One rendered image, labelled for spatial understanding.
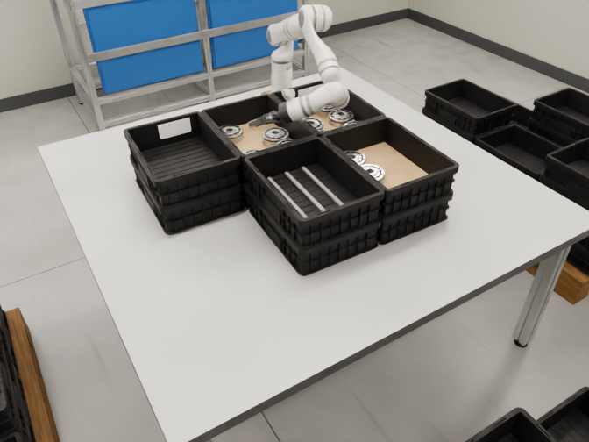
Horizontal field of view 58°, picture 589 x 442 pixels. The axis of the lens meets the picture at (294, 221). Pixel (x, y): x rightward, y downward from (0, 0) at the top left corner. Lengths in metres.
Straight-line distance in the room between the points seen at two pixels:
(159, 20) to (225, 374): 2.80
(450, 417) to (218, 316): 1.08
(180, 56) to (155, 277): 2.44
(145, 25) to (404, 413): 2.82
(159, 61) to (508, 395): 2.93
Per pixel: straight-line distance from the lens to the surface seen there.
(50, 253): 3.11
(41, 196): 3.56
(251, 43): 4.15
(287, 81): 2.45
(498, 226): 1.97
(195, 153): 2.05
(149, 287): 1.71
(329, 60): 1.87
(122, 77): 3.86
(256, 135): 2.13
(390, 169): 1.94
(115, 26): 3.76
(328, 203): 1.75
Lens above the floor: 1.87
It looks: 39 degrees down
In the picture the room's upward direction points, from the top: 1 degrees counter-clockwise
